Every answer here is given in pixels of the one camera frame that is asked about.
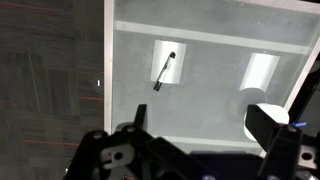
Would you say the white bowl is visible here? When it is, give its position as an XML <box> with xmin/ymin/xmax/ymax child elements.
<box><xmin>243</xmin><ymin>102</ymin><xmax>290</xmax><ymax>143</ymax></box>

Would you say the black and white marker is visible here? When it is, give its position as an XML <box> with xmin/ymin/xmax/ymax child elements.
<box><xmin>152</xmin><ymin>51</ymin><xmax>177</xmax><ymax>92</ymax></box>

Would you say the round floor outlet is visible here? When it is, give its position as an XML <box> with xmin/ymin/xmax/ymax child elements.
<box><xmin>91</xmin><ymin>73</ymin><xmax>105</xmax><ymax>92</ymax></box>

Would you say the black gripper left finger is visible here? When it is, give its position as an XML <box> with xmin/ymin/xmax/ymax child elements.
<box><xmin>132</xmin><ymin>103</ymin><xmax>148</xmax><ymax>130</ymax></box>

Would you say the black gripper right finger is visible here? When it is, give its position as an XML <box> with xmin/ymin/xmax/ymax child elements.
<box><xmin>246</xmin><ymin>104</ymin><xmax>281</xmax><ymax>158</ymax></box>

